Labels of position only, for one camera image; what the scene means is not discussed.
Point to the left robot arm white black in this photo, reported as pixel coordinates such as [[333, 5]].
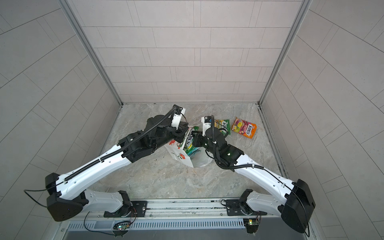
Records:
[[69, 193]]

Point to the aluminium mounting rail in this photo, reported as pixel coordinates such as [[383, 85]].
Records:
[[183, 207]]

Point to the teal snack packet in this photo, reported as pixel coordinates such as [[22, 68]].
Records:
[[192, 151]]

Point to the white floral paper bag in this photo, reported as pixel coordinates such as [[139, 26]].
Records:
[[177, 152]]

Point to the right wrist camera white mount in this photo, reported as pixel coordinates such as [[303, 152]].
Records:
[[206, 123]]

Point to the left circuit board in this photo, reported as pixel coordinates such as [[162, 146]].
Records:
[[122, 226]]

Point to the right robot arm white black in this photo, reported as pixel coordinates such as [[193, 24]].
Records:
[[292, 201]]

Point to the orange Fox's candy packet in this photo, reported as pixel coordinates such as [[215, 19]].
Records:
[[244, 128]]

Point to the circuit board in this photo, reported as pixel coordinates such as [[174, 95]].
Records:
[[251, 225], [122, 226]]

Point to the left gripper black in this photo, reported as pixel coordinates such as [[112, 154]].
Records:
[[182, 128]]

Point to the green Fox's candy packet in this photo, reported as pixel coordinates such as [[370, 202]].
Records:
[[223, 126], [189, 139]]

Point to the right circuit board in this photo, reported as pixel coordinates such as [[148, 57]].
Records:
[[251, 225]]

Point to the white slotted cable duct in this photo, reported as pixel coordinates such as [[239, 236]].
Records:
[[170, 224]]

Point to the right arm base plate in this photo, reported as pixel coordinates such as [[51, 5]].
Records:
[[233, 208]]

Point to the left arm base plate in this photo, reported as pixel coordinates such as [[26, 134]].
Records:
[[135, 209]]

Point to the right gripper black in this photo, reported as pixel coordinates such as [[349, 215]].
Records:
[[197, 140]]

